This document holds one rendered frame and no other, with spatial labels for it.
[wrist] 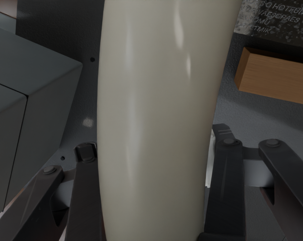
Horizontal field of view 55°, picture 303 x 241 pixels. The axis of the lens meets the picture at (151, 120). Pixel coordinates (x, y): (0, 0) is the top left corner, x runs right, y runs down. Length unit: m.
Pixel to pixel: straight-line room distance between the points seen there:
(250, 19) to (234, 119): 0.73
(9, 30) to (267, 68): 0.90
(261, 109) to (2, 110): 0.82
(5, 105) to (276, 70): 0.74
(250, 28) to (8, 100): 0.54
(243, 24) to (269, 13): 0.03
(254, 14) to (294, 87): 0.60
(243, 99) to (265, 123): 0.12
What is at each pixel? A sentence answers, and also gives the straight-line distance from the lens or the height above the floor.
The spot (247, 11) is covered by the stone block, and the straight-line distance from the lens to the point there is 0.39.
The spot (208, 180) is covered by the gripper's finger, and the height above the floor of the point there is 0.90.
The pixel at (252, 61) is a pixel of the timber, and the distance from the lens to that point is 0.93.
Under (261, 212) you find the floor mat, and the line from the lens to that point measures 1.34.
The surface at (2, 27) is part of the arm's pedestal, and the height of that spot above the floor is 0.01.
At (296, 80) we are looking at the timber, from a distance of 0.97.
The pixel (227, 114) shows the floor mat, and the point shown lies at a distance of 1.09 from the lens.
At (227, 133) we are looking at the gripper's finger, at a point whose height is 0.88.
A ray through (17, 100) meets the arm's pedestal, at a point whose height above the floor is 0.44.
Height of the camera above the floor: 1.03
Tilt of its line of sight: 66 degrees down
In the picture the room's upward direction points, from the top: 160 degrees counter-clockwise
